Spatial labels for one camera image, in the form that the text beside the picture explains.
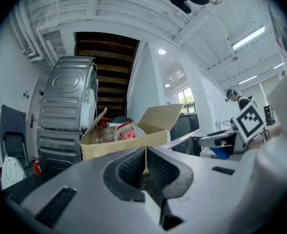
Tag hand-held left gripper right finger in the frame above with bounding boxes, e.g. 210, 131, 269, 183
143, 146, 255, 234

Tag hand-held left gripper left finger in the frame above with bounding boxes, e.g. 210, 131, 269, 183
20, 146, 169, 234

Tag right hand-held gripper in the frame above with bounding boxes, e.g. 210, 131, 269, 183
198, 101, 268, 156

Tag person's right forearm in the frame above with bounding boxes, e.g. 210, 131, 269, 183
252, 122, 285, 151

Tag blue plastic object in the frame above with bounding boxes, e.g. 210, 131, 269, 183
209, 146, 231, 160

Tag black cabinet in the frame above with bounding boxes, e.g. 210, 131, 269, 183
170, 113, 201, 156

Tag window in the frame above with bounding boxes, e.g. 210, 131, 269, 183
176, 86, 197, 114

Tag silver appliance with ribbed panel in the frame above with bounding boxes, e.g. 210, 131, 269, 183
36, 128, 85, 180

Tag red fire extinguisher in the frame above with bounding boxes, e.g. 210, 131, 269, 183
31, 156, 43, 176

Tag black box device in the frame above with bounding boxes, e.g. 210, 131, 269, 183
263, 104, 276, 126

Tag open cardboard box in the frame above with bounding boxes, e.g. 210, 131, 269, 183
79, 103, 185, 175

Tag clear plastic bottle red cap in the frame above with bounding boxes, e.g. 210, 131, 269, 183
94, 117, 117, 144

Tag white cloth bag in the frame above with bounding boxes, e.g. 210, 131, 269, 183
1, 155, 27, 190

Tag clear container with red lid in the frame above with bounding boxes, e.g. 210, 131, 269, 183
116, 121, 137, 141

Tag black round lid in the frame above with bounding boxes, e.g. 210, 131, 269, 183
111, 116, 133, 124

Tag dark folding chair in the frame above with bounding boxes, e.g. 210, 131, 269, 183
0, 104, 31, 171

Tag silver appliance with oval panel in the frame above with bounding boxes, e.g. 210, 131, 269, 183
37, 56, 100, 132

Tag white door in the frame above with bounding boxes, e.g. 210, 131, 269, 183
25, 75, 48, 161

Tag dark wooden staircase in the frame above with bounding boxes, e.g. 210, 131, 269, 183
74, 31, 141, 119

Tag person's white printed shirt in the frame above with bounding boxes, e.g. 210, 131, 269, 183
265, 0, 287, 137

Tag white ceiling pipes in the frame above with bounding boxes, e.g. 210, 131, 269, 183
8, 1, 62, 63

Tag metal rail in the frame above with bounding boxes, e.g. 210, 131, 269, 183
166, 127, 204, 151

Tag black head camera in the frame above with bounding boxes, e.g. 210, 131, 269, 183
168, 0, 193, 15

